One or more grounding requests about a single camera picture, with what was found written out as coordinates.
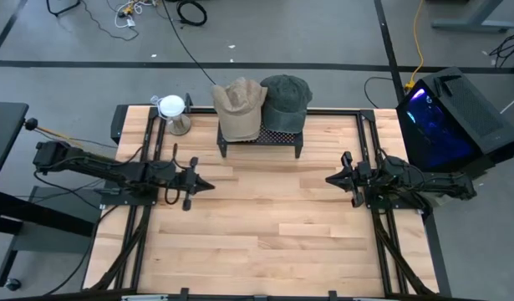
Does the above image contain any grey floor plate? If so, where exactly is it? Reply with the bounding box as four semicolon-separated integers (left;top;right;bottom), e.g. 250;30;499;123
13;185;104;255

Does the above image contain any long black floor cable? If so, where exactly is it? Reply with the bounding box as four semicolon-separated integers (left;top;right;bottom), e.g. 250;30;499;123
161;0;218;87

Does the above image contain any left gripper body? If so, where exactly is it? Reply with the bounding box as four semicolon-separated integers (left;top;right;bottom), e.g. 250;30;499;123
172;156;199;212

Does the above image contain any black computer tower blue light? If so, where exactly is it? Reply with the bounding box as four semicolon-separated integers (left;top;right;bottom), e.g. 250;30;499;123
395;65;514;190

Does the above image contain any black aluminium table frame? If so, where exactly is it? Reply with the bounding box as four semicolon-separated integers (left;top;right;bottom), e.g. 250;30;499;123
81;103;453;301

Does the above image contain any thin black floor cable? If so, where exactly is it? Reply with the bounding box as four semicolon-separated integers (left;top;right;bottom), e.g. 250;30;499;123
79;0;140;42
363;75;394;110

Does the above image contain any grey desk foot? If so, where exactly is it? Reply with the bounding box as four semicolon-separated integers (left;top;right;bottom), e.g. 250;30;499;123
430;0;514;33

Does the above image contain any black desk frame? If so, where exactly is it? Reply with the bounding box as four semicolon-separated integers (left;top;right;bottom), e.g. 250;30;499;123
0;187;97;289

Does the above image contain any yellow power cable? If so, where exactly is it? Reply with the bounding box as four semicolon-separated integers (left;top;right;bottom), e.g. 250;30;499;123
404;0;425;91

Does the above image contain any dark green baseball cap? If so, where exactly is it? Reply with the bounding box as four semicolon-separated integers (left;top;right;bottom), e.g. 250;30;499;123
259;74;314;135

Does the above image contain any black perforated metal rack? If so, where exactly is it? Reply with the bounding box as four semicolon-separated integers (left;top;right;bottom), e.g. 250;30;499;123
216;109;304;160

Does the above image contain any white cable bundle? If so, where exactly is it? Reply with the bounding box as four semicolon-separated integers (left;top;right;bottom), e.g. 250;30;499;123
113;0;157;29

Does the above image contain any beige baseball cap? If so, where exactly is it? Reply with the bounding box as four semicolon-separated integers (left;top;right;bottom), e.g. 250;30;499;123
211;76;269;143

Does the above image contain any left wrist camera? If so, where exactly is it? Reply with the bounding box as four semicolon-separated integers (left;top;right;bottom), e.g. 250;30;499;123
150;161;176;181

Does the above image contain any black cable bundle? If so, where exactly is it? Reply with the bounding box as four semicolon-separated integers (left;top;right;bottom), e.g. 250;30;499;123
488;27;514;70

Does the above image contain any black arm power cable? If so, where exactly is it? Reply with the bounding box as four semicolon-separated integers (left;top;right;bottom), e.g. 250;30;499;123
43;204;120;296

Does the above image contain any black desk top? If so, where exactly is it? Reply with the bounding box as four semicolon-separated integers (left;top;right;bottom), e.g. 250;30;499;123
0;101;30;189

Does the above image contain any orange cable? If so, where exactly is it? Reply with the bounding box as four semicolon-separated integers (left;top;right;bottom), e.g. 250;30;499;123
34;125;86;148

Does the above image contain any coiled black cable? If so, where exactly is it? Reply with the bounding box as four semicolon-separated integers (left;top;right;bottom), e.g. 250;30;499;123
176;0;208;28

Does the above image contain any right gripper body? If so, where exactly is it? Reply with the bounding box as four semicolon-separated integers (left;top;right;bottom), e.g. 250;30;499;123
342;151;374;209

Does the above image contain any white desk lamp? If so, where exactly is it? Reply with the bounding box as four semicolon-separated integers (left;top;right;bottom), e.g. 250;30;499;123
158;94;192;137

